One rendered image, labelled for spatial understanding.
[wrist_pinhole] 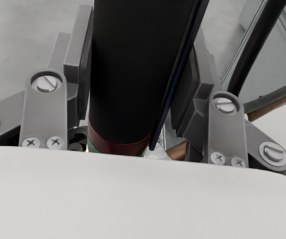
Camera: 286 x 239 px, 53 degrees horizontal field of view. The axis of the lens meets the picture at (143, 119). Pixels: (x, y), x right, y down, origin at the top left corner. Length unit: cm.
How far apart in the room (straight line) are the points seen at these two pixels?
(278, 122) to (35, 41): 228
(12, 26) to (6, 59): 43
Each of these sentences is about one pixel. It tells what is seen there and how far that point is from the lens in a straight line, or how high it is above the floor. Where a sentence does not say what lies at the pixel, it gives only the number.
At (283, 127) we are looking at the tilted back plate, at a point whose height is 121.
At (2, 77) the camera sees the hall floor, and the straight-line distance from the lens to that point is 233.
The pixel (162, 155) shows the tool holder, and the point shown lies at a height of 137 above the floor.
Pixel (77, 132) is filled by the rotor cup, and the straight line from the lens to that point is 40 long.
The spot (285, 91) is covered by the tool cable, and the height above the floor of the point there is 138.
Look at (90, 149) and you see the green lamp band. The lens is 15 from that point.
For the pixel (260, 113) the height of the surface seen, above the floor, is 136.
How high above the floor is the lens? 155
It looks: 49 degrees down
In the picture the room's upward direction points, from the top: 15 degrees clockwise
